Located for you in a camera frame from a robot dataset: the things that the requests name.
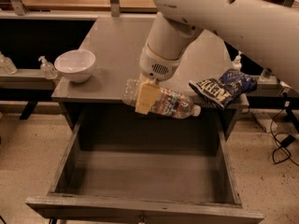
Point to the wooden background desk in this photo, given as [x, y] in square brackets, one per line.
[138, 6]

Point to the grey cabinet with top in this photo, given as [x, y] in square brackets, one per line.
[117, 44]

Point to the clear bottle far left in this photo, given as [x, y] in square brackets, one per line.
[7, 65]

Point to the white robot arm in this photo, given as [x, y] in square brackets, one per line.
[265, 32]

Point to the small clear bottle right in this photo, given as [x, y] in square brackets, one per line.
[265, 75]

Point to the white ceramic bowl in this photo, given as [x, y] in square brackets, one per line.
[76, 65]

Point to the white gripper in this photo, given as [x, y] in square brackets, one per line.
[156, 66]

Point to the clear plastic water bottle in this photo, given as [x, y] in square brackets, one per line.
[173, 104]

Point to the white power strip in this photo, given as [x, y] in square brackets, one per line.
[265, 121]

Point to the sanitizer pump bottle right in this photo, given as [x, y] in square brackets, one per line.
[237, 64]

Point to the blue chip bag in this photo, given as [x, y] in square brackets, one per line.
[221, 92]

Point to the grey left shelf bench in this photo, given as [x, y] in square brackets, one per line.
[28, 85]

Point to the open grey top drawer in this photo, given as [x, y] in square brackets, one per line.
[123, 169]

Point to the clear sanitizer pump bottle left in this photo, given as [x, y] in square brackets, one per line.
[47, 68]

